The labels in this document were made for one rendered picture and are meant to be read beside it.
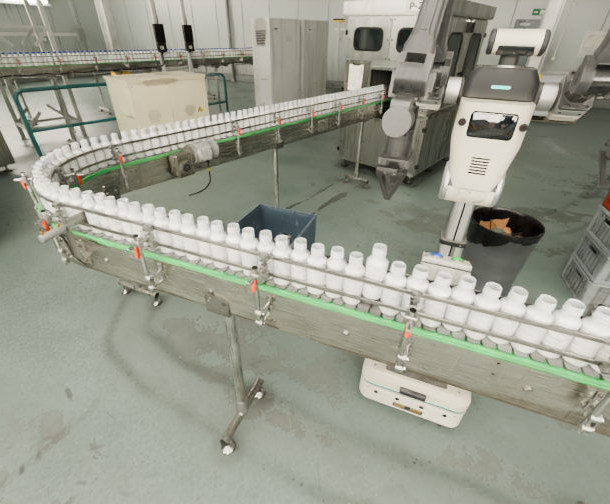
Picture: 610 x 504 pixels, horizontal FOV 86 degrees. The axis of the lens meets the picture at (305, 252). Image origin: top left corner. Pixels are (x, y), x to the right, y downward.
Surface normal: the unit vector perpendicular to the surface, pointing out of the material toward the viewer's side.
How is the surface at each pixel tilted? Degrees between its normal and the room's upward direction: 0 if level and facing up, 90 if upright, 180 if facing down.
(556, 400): 90
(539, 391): 90
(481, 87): 90
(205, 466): 0
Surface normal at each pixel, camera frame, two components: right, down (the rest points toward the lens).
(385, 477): 0.02, -0.83
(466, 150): -0.37, 0.51
